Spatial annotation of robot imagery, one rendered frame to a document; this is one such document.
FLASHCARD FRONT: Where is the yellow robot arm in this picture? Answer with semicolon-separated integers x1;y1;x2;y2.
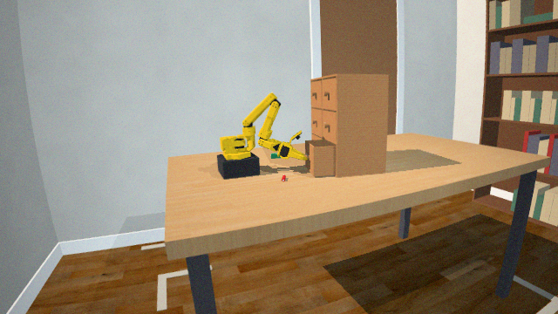
222;93;282;160

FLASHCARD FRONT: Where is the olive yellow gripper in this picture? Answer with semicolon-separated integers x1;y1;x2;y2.
277;131;307;160

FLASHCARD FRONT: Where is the brown wooden chest of drawers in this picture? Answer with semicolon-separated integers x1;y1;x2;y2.
311;74;389;178

